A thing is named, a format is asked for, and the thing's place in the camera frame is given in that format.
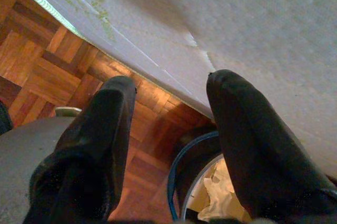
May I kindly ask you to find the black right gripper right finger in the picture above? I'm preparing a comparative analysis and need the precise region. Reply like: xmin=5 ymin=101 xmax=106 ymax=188
xmin=206 ymin=69 xmax=337 ymax=224

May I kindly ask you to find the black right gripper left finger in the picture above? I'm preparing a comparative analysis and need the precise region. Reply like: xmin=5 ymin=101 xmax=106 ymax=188
xmin=23 ymin=76 xmax=137 ymax=224

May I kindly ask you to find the crumpled white paper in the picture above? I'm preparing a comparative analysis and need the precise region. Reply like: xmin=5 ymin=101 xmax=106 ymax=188
xmin=197 ymin=157 xmax=251 ymax=222

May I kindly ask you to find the dark bin with blue rim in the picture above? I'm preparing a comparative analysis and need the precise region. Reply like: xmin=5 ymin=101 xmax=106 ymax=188
xmin=167 ymin=125 xmax=253 ymax=224

